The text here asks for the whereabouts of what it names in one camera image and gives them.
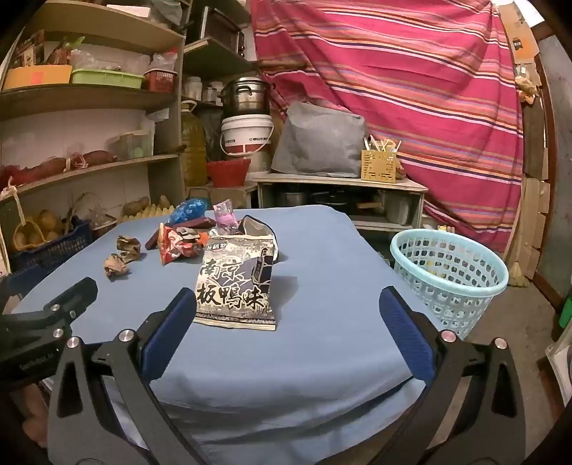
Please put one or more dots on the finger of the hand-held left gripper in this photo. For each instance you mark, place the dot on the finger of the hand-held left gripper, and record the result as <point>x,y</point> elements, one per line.
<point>67,299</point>

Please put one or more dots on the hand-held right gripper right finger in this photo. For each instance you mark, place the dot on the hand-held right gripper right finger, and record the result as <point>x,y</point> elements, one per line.
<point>407,335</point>

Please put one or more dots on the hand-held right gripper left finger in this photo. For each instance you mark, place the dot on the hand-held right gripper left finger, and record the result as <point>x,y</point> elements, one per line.
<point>166,331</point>

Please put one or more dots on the light blue plastic basket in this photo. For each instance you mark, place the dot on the light blue plastic basket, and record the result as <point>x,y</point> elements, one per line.
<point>451,277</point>

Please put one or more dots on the black and white snack packet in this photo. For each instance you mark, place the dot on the black and white snack packet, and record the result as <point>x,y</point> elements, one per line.
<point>237,286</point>

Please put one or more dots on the pink snack packet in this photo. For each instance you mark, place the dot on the pink snack packet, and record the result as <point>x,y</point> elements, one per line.
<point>225,217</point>

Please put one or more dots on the person's left hand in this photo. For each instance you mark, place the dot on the person's left hand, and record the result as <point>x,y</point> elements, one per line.
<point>33,416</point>

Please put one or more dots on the blue plastic crate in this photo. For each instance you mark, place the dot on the blue plastic crate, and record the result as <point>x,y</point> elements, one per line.
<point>53,252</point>

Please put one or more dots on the crumpled brown paper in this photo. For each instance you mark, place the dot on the crumpled brown paper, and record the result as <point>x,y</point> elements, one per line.
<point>115,267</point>
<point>128,248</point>

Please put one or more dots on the wicker basket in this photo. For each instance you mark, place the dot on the wicker basket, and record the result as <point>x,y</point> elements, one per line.
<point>29,232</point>

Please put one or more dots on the orange snack packet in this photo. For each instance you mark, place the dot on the orange snack packet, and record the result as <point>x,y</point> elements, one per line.
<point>176,246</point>

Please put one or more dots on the dark red wrapper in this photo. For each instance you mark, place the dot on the dark red wrapper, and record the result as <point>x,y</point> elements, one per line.
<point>154,239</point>

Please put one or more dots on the yellow egg tray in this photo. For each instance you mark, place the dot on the yellow egg tray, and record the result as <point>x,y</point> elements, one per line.
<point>143,212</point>

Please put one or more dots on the blue tablecloth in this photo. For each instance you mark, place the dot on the blue tablecloth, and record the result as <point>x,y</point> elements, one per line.
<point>313,268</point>

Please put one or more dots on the blue plastic wrapper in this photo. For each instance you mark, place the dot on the blue plastic wrapper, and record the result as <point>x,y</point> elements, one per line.
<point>187,211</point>

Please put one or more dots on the red sausages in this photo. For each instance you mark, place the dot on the red sausages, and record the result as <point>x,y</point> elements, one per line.
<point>53,165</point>

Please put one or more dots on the black pan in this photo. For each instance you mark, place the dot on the black pan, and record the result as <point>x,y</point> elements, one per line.
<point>333,200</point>

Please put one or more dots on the low wooden cabinet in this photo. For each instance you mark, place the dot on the low wooden cabinet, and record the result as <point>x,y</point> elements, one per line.
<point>339,183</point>

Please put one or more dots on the clear plastic container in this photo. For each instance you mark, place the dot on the clear plastic container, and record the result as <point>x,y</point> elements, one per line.
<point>132,145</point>

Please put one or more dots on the red plastic basin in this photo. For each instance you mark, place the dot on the red plastic basin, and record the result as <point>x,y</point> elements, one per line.
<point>228,172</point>

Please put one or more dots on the yellow utensil holder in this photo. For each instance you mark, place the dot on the yellow utensil holder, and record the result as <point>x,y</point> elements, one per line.
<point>379,166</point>

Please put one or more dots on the steel pot in cabinet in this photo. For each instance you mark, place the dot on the steel pot in cabinet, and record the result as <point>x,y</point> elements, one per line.
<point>290,199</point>

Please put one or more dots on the large cooking oil bottle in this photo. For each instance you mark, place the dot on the large cooking oil bottle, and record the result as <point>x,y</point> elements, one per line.
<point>193,147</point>

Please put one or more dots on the wooden shelf unit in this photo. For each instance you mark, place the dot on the wooden shelf unit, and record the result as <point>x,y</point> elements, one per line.
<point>89,96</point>
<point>214,51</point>

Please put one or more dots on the white plastic bucket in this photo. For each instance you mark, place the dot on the white plastic bucket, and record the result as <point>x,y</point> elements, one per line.
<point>246,136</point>

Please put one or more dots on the grey cushion bag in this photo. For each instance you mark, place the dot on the grey cushion bag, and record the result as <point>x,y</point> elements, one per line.
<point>319,143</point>

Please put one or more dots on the green plastic tray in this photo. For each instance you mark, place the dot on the green plastic tray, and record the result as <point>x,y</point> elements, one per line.
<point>105,77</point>

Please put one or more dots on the red plastic basket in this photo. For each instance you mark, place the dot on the red plastic basket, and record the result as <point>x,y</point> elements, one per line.
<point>158,80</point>

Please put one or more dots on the red striped cloth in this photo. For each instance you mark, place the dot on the red striped cloth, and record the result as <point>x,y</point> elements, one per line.
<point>402,89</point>

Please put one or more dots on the microwave oven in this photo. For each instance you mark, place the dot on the microwave oven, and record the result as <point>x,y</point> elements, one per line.
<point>223,31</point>

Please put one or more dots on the cardboard box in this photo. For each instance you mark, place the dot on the cardboard box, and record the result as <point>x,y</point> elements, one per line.
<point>520,35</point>

